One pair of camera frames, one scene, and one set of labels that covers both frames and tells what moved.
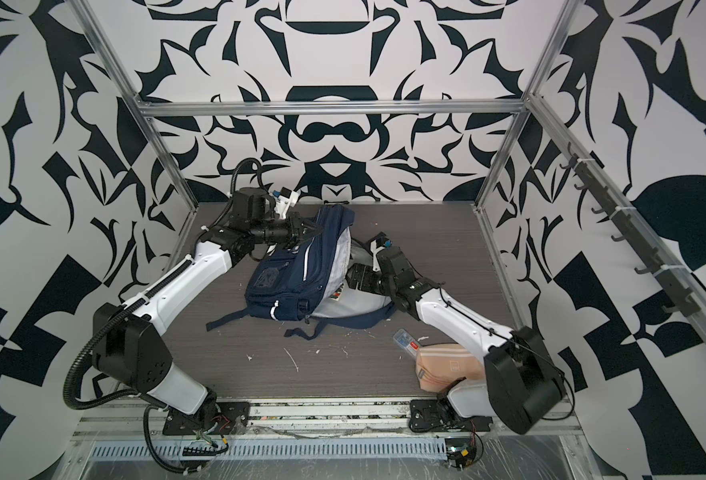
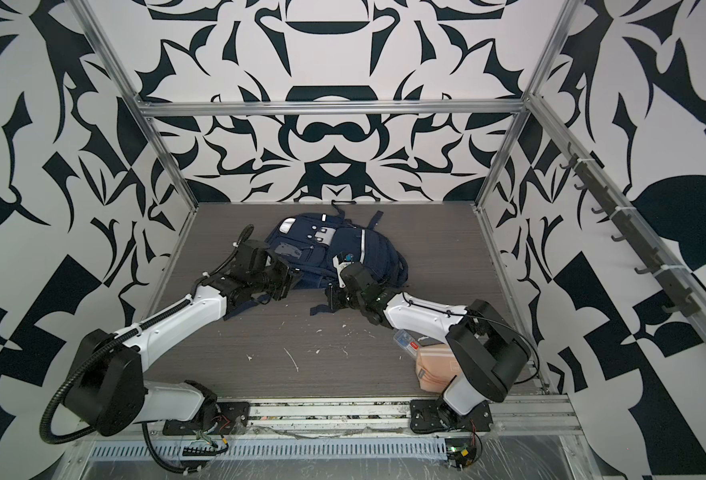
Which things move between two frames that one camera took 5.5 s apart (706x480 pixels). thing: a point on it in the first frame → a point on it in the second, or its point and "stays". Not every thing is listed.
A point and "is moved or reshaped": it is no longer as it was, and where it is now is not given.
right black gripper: x=360 y=269 → x=335 y=293
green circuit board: x=460 y=452 stays
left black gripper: x=295 y=229 → x=291 y=276
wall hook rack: x=674 y=281 stays
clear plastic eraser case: x=406 y=341 stays
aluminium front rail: x=144 y=420 stays
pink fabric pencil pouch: x=440 y=366 stays
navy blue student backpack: x=308 y=281 is moved or reshaped
